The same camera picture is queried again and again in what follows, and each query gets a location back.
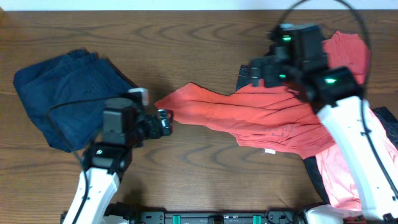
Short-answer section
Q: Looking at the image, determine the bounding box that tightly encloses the red orange t-shirt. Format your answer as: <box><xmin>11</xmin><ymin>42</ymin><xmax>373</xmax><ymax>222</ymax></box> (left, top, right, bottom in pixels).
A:
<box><xmin>154</xmin><ymin>30</ymin><xmax>371</xmax><ymax>160</ymax></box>

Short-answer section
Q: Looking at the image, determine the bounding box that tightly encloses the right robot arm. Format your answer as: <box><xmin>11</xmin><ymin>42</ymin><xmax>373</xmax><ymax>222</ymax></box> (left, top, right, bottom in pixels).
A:
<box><xmin>249</xmin><ymin>24</ymin><xmax>397</xmax><ymax>223</ymax></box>

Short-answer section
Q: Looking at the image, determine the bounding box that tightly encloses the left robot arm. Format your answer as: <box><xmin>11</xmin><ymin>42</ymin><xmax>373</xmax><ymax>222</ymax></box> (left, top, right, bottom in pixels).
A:
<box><xmin>61</xmin><ymin>98</ymin><xmax>173</xmax><ymax>224</ymax></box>

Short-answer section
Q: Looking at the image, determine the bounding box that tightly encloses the folded navy blue garment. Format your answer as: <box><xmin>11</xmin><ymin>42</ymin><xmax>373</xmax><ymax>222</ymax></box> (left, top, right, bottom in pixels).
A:
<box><xmin>13</xmin><ymin>49</ymin><xmax>135</xmax><ymax>152</ymax></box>

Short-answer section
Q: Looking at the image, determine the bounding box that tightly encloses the black patterned garment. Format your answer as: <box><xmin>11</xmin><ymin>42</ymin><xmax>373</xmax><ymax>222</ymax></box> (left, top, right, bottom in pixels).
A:
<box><xmin>236</xmin><ymin>65</ymin><xmax>397</xmax><ymax>203</ymax></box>

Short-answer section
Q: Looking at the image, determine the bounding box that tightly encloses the light pink garment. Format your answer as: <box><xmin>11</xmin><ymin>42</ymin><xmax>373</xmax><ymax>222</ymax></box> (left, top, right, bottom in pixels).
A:
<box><xmin>315</xmin><ymin>111</ymin><xmax>397</xmax><ymax>211</ymax></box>

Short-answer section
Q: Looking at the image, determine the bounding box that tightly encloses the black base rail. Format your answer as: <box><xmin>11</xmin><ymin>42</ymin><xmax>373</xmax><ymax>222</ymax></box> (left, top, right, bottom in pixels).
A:
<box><xmin>60</xmin><ymin>210</ymin><xmax>312</xmax><ymax>224</ymax></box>

